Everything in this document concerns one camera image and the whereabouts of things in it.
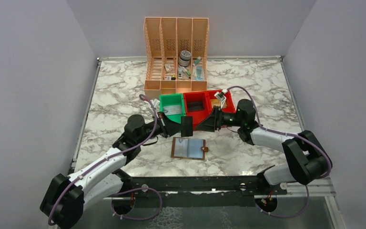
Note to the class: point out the grey round tin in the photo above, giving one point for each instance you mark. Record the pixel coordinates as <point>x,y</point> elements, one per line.
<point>184,58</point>

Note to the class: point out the gold VIP card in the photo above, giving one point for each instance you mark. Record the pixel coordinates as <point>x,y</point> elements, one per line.
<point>215,103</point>

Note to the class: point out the green white marker pen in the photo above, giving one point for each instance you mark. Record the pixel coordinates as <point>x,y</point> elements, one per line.
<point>186,72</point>

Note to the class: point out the orange plastic desk organizer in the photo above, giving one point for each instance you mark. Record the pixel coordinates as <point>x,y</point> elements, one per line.
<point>165,38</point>

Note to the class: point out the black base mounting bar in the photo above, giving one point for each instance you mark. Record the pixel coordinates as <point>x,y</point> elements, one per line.
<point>186,192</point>

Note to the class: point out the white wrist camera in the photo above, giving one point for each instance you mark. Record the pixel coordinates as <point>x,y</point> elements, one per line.
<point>154,106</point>
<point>220,96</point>

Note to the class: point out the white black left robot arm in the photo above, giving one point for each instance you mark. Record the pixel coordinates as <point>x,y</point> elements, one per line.
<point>68,196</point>

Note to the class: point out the black card with chip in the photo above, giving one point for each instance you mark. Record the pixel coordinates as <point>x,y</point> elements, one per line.
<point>186,126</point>

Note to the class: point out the aluminium frame rail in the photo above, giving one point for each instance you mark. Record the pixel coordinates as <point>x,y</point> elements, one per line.
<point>252,185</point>

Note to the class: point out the small red black item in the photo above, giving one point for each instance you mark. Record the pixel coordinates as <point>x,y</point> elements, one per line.
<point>170,78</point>

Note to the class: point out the small teal tube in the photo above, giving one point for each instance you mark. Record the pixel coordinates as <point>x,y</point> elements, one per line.
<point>197,61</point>

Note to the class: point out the brown leather card holder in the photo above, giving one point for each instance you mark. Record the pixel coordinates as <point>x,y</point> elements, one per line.
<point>204,148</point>

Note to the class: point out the red plastic bin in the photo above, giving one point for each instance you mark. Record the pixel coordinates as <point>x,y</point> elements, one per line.
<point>229,105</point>
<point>198,116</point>

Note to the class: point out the black card in red bin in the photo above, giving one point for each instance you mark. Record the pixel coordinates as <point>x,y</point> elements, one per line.
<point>195,106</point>

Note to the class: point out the teal packaged item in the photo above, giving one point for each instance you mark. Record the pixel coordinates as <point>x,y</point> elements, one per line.
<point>198,74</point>

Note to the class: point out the small white box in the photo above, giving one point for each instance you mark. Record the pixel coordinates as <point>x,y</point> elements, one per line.
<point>168,67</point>

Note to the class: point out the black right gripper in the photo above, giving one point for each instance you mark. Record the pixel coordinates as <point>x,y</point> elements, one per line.
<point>213,121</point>

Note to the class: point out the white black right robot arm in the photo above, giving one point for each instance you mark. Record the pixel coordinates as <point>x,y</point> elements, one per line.
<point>306,159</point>

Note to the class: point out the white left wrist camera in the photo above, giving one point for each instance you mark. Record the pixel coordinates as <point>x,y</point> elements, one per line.
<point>154,106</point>

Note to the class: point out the small grey white bottle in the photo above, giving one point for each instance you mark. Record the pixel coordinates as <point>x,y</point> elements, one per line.
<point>180,73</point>

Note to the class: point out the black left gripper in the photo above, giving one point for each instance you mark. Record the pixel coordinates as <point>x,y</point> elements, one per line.
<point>168,127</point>

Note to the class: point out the silver card from holder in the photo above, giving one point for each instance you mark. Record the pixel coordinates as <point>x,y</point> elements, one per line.
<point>180,148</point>

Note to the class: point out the green plastic bin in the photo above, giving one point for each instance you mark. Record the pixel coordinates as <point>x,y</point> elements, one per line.
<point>173,99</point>

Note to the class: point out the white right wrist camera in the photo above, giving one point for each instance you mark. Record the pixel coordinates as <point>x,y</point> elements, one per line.
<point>220,96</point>

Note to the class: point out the silver card in green bin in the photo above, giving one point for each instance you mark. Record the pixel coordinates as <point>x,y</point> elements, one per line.
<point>172,109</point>

